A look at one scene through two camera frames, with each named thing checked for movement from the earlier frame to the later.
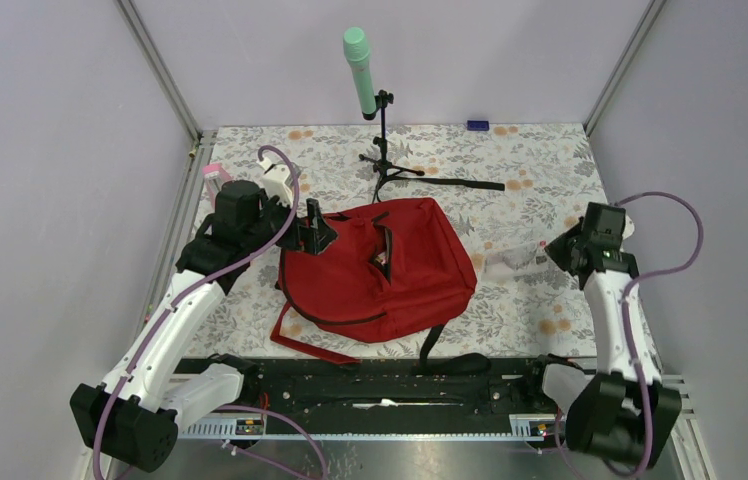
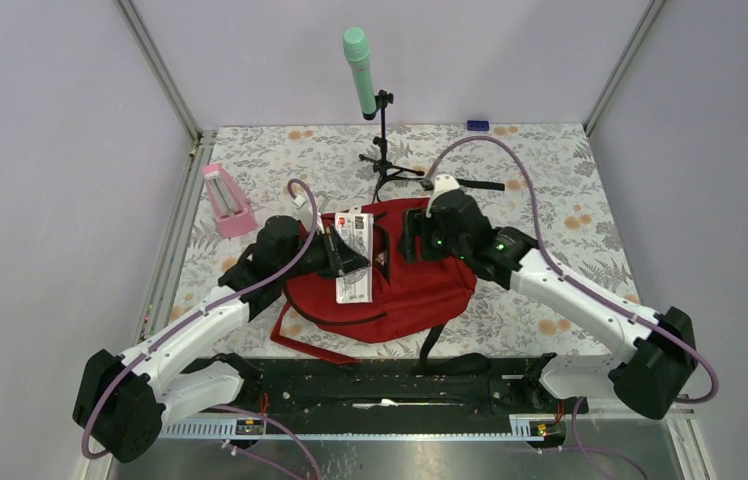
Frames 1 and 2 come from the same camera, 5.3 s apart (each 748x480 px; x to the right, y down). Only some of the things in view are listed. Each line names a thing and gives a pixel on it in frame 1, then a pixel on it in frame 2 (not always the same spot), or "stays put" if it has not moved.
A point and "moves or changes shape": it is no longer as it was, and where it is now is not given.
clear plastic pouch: [513, 260] moves or changes shape
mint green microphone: [357, 49] stays put
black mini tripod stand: [381, 165] stays put
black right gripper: [555, 247] -> [417, 223]
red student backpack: [393, 272] stays put
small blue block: [477, 125] stays put
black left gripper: [310, 239] -> [344, 258]
